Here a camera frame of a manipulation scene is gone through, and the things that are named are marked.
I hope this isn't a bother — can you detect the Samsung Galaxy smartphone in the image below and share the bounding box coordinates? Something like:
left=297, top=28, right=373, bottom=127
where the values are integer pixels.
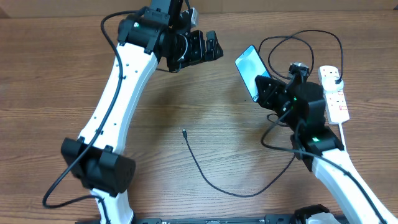
left=234, top=45, right=271, bottom=102

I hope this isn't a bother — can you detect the black USB charging cable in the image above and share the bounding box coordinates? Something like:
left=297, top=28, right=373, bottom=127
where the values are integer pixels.
left=182, top=29, right=345, bottom=198

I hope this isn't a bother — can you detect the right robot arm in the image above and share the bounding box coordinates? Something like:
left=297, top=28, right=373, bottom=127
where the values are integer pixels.
left=255, top=75, right=397, bottom=223

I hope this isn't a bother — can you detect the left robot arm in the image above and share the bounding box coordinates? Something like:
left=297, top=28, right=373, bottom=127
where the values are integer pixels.
left=61, top=1, right=223, bottom=223

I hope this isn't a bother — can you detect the white charger plug adapter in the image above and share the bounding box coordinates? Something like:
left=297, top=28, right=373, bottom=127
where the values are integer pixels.
left=321, top=77, right=344, bottom=94

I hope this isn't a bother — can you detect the white power strip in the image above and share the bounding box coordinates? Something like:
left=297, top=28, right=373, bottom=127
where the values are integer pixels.
left=318, top=65, right=349, bottom=124

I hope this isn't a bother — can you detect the cardboard backdrop panel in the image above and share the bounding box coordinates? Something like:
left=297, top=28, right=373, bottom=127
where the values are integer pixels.
left=1, top=0, right=397, bottom=18

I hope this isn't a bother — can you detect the white power strip cord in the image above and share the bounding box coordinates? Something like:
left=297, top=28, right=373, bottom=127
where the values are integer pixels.
left=338, top=122, right=348, bottom=152

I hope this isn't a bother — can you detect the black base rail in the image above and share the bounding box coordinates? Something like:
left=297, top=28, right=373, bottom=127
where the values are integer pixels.
left=74, top=213, right=299, bottom=224

